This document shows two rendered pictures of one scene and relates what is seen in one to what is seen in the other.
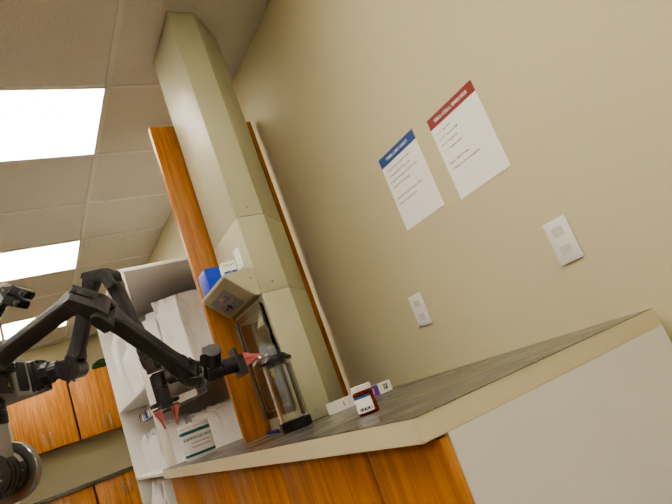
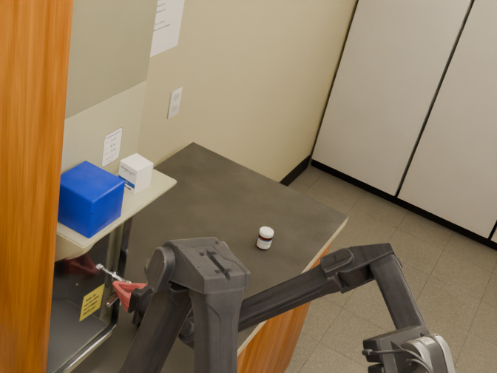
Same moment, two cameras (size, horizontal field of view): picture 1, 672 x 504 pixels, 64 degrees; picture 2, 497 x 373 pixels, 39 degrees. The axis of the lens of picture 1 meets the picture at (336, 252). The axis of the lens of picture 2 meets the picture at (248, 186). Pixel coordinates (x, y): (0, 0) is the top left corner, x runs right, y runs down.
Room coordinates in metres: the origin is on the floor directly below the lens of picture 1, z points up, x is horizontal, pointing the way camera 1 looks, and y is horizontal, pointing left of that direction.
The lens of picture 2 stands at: (2.46, 1.55, 2.38)
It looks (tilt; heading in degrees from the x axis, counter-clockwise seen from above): 33 degrees down; 234
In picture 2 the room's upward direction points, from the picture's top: 14 degrees clockwise
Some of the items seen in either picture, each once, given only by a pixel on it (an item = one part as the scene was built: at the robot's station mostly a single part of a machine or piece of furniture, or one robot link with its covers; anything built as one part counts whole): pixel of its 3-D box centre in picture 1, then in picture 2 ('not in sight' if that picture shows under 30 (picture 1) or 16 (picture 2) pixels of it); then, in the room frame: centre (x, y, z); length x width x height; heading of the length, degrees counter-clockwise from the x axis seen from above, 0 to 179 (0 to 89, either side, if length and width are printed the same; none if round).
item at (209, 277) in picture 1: (216, 281); (87, 198); (2.06, 0.48, 1.56); 0.10 x 0.10 x 0.09; 33
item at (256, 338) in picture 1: (263, 362); (83, 300); (2.01, 0.39, 1.19); 0.30 x 0.01 x 0.40; 32
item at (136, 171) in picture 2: (228, 271); (134, 173); (1.93, 0.39, 1.54); 0.05 x 0.05 x 0.06; 26
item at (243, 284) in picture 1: (229, 297); (109, 217); (1.99, 0.43, 1.46); 0.32 x 0.12 x 0.10; 33
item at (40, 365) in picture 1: (49, 372); not in sight; (2.06, 1.20, 1.45); 0.09 x 0.08 x 0.12; 2
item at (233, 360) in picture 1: (230, 365); (152, 308); (1.88, 0.48, 1.21); 0.07 x 0.07 x 0.10; 31
